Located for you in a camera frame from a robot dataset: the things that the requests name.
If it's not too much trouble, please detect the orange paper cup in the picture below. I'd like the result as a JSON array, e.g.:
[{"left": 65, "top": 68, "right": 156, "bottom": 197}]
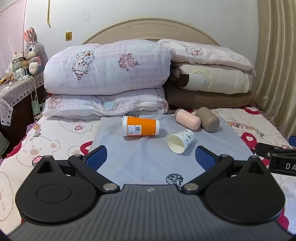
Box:
[{"left": 122, "top": 115, "right": 160, "bottom": 137}]

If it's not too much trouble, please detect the dark wooden nightstand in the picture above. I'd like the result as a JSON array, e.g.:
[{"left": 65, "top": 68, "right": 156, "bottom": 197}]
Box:
[{"left": 0, "top": 88, "right": 48, "bottom": 158}]

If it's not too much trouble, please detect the beige curtain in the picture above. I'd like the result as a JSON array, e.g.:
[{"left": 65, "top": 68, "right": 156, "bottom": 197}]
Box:
[{"left": 252, "top": 0, "right": 296, "bottom": 137}]

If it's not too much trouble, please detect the grey bunny plush toy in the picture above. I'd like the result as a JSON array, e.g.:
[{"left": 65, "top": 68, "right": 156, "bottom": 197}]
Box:
[{"left": 23, "top": 27, "right": 45, "bottom": 75}]

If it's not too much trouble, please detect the brown pillow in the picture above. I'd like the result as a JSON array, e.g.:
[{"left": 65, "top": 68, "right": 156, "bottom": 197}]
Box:
[{"left": 164, "top": 81, "right": 256, "bottom": 109}]

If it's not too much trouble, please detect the cluttered bedside table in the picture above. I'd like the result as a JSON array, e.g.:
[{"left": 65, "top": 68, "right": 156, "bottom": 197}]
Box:
[{"left": 0, "top": 72, "right": 44, "bottom": 127}]

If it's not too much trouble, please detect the beige wooden headboard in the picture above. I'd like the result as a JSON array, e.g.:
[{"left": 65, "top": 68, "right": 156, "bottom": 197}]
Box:
[{"left": 82, "top": 19, "right": 220, "bottom": 47}]

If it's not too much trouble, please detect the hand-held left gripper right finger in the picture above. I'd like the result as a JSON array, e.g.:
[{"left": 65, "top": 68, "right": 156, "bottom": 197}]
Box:
[{"left": 181, "top": 146, "right": 271, "bottom": 194}]

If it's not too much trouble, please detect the taupe plastic cup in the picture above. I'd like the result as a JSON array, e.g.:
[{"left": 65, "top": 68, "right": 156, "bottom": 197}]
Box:
[{"left": 196, "top": 107, "right": 220, "bottom": 133}]

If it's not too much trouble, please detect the white charging cable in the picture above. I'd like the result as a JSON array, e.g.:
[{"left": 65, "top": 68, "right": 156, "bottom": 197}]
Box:
[{"left": 28, "top": 75, "right": 39, "bottom": 102}]

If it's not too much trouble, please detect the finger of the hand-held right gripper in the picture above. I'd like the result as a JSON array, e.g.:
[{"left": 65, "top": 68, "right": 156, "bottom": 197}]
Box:
[{"left": 255, "top": 142, "right": 296, "bottom": 159}]

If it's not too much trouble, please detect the grey-blue cloth mat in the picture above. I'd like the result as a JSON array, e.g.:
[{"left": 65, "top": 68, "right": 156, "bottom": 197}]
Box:
[{"left": 89, "top": 115, "right": 253, "bottom": 186}]

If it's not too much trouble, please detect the white floral paper cup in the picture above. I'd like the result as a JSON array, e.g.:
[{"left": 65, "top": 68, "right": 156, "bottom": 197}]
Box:
[{"left": 167, "top": 129, "right": 195, "bottom": 154}]

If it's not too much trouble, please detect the pink plastic cup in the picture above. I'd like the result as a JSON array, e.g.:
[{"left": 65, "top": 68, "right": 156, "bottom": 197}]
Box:
[{"left": 174, "top": 108, "right": 201, "bottom": 131}]

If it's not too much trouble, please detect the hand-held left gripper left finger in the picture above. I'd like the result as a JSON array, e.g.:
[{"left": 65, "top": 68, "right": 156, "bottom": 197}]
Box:
[{"left": 30, "top": 145, "right": 120, "bottom": 193}]

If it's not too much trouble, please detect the thin folded pink blanket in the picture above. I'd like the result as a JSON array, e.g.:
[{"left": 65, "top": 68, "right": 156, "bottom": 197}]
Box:
[{"left": 42, "top": 87, "right": 169, "bottom": 120}]

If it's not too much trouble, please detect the pink mosquito net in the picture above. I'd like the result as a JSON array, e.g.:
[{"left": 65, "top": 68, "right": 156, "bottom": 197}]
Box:
[{"left": 0, "top": 0, "right": 27, "bottom": 77}]

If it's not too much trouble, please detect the large folded pink checked quilt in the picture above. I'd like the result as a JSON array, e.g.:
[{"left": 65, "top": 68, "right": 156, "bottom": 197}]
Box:
[{"left": 43, "top": 39, "right": 173, "bottom": 95}]

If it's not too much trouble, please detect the cream folded quilt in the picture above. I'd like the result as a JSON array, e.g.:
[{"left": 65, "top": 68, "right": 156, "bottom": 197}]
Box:
[{"left": 171, "top": 64, "right": 250, "bottom": 94}]

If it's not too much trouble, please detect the dark grey bag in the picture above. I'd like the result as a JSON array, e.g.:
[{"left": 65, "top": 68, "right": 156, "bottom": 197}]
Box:
[{"left": 0, "top": 132, "right": 10, "bottom": 160}]

